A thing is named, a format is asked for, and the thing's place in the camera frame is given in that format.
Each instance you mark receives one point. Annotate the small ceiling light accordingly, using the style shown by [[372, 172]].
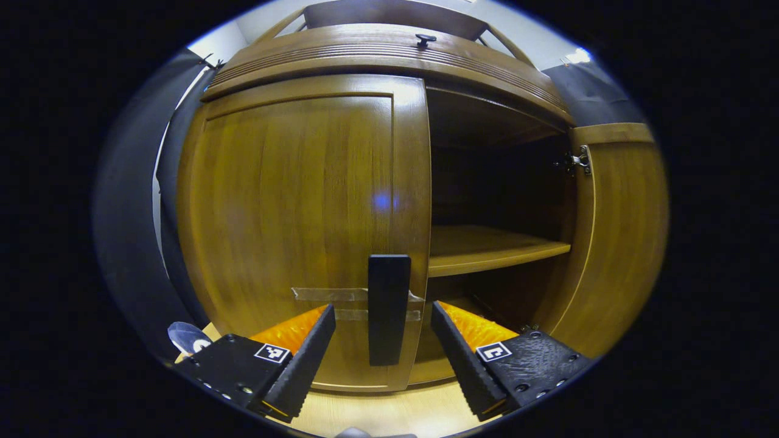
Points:
[[576, 56]]

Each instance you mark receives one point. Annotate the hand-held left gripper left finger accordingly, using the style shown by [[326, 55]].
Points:
[[301, 371]]

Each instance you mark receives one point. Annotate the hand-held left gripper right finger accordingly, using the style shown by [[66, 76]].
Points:
[[465, 365]]

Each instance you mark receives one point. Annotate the metal door hinge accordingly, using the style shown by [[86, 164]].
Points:
[[577, 161]]

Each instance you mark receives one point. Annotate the black drawer knob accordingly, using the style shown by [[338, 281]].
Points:
[[425, 39]]

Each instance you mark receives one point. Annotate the penguin plush toy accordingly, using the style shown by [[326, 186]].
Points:
[[185, 337]]

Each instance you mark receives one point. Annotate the wooden double-door shoe cabinet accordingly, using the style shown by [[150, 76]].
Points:
[[377, 58]]

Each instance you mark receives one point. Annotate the wooden cabinet door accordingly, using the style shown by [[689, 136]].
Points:
[[621, 243], [292, 201]]

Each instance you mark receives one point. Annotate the wooden inner shelf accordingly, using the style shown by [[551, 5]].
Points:
[[481, 246]]

